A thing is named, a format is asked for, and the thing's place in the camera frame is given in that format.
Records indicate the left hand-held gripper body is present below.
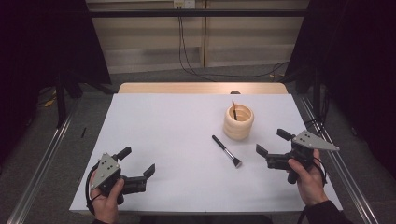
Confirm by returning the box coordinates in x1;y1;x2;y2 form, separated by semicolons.
89;152;148;205

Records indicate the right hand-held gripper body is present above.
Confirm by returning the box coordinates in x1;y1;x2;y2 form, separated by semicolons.
265;130;341;185

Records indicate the cream ribbed brush holder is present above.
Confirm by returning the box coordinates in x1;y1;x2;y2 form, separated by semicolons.
222;103;255;141

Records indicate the black makeup brush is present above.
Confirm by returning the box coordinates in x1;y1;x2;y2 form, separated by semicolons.
211;134;243;169

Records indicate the person's left hand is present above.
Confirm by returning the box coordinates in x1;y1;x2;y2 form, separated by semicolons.
90;177;125;224

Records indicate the person's right hand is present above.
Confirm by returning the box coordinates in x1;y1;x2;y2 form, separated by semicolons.
287;148;330;207

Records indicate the black metal stand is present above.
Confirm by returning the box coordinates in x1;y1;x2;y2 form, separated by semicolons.
54;70;68;129
312;66;322;120

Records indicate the white table mat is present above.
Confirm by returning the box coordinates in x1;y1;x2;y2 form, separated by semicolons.
68;92;344;216

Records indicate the person's dark clothing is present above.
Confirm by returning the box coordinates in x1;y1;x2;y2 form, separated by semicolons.
139;214;275;224

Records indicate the light wooden table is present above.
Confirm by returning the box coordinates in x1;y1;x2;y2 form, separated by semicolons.
118;81;289;95

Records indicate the dark curtain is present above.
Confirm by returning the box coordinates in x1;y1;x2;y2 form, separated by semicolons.
285;0;396;180
0;0;112;164

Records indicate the black horizontal bar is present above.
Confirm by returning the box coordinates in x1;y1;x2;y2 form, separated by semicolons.
88;8;307;19

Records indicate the black floor cable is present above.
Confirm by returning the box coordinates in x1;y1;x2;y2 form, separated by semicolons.
306;90;330;145

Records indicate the left hand-held gripper cable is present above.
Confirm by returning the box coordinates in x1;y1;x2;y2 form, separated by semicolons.
84;161;105;217

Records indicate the hand-held gripper cable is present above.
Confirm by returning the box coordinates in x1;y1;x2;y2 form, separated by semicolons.
312;156;328;189
84;161;105;217

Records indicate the right hand-held gripper cable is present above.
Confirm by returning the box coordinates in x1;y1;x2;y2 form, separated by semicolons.
312;156;328;189

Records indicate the metal floor rail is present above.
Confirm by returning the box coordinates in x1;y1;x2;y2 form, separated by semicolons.
298;95;380;224
6;98;81;224

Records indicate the black wall cable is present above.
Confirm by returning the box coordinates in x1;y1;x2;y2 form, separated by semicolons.
177;7;217;83
180;7;290;79

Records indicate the white wall outlet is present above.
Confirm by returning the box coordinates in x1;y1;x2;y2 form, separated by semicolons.
173;0;196;9

